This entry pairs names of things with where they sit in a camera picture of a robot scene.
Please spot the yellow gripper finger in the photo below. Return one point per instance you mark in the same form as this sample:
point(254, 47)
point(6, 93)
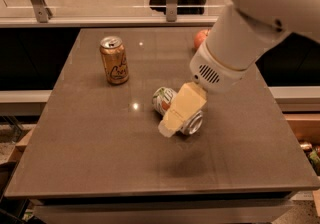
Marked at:
point(189, 100)

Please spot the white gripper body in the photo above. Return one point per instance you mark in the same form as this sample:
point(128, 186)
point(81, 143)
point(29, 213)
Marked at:
point(213, 70)

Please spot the white green 7up can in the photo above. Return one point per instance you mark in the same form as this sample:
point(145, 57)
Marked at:
point(162, 99)

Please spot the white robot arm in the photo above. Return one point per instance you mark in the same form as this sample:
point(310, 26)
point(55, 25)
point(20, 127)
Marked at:
point(244, 31)

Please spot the gold LaCroix can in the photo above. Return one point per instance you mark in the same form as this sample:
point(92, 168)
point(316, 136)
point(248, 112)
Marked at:
point(114, 60)

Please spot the red apple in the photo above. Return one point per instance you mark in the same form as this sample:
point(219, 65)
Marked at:
point(200, 37)

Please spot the cans in side bin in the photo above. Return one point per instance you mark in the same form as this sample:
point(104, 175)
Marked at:
point(311, 155)

